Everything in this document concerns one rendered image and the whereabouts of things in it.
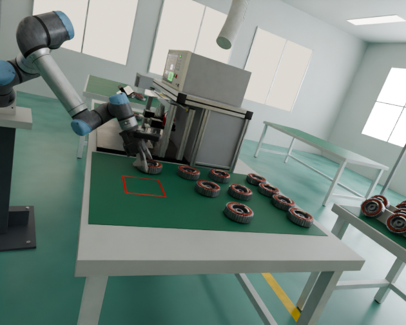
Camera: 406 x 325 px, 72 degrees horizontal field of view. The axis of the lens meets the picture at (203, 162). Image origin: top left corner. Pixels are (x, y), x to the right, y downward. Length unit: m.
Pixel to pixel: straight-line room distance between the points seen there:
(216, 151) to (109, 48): 4.96
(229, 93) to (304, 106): 6.73
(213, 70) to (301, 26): 6.41
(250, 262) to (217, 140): 0.81
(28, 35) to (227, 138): 1.00
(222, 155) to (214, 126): 0.19
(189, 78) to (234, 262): 0.98
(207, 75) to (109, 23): 4.86
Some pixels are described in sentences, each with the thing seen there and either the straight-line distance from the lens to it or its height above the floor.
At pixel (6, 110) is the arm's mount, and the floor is 0.77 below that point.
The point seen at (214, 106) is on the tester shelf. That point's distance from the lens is 1.46.
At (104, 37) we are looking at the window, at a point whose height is 1.40.
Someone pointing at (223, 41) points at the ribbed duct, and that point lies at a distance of 2.87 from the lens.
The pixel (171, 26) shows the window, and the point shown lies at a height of 2.00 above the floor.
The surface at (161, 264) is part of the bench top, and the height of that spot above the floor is 0.73.
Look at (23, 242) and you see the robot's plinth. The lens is 2.03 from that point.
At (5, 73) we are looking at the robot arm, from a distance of 1.66.
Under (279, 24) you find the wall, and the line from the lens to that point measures 7.51.
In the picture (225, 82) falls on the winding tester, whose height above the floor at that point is 1.22.
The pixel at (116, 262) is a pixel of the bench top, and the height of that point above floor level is 0.74.
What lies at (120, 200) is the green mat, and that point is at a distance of 1.00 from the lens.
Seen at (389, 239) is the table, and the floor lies 0.75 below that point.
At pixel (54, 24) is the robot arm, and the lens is 1.36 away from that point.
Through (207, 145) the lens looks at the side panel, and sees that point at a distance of 1.52.
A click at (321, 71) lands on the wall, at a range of 8.42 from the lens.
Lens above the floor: 1.22
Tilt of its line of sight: 17 degrees down
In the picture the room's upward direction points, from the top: 17 degrees clockwise
